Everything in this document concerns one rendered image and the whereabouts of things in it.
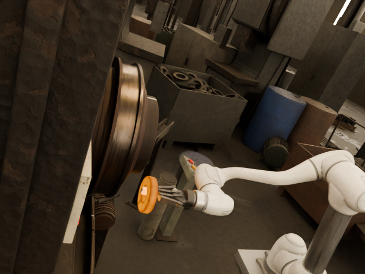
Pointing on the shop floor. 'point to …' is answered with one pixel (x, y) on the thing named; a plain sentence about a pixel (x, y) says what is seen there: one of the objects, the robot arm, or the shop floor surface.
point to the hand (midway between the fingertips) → (149, 191)
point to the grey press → (265, 44)
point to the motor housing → (102, 222)
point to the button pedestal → (167, 224)
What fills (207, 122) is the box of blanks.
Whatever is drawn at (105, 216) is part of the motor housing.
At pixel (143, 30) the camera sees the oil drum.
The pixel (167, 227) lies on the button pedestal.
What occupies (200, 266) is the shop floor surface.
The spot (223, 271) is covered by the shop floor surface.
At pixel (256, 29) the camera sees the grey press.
